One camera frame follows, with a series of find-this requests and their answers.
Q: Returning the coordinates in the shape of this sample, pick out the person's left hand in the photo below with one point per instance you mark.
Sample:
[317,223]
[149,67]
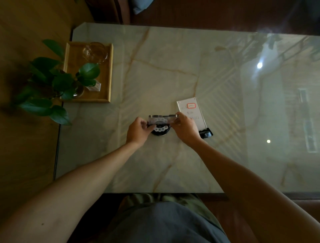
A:
[136,132]

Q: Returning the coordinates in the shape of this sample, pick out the person's right hand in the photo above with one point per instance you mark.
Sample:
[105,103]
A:
[186,130]

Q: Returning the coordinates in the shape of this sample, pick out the person's left thumb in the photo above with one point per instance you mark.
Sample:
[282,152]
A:
[150,127]

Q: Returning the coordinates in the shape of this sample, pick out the person's right thumb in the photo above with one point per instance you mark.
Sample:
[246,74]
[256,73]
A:
[175,123]

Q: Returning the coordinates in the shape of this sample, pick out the clear acrylic sign holder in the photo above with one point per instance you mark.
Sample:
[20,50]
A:
[162,119]

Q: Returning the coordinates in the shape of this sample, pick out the person's left forearm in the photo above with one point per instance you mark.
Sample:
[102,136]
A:
[72,185]

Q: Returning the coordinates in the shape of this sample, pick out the person's right forearm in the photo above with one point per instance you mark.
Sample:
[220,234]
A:
[252,190]

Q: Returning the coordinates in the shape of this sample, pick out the black round call button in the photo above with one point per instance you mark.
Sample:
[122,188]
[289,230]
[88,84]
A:
[161,130]

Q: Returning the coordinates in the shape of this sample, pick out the white card table sign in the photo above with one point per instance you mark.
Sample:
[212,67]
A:
[192,115]

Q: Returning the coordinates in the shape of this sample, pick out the small clear acrylic block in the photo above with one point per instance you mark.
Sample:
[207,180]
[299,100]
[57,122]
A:
[95,86]

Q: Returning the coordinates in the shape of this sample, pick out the wooden tray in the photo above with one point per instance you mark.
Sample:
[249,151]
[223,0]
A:
[87,72]

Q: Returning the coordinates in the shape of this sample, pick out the clear glass ashtray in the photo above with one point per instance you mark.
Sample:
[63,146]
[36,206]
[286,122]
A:
[95,52]

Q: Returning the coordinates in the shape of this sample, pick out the person's grey shirt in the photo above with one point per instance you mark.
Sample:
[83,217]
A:
[162,222]

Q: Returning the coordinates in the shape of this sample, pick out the green leafy potted plant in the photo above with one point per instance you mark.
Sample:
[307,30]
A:
[53,82]

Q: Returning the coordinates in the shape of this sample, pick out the blue cushion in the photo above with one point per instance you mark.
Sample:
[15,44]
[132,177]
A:
[141,5]

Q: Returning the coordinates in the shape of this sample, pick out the dark wooden chair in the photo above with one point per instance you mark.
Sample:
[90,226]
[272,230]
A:
[110,10]

